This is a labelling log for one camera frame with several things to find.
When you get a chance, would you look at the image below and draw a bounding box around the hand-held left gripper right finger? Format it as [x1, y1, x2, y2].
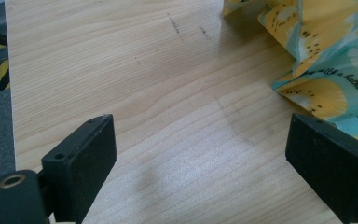
[284, 113, 358, 224]

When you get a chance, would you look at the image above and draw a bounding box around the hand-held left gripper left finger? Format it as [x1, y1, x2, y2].
[41, 113, 117, 224]

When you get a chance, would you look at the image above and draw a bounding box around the black yellow hazard tape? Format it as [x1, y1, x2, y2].
[0, 44, 11, 91]

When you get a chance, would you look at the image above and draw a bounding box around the teal yellow floral cloth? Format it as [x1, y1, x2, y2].
[222, 0, 358, 151]

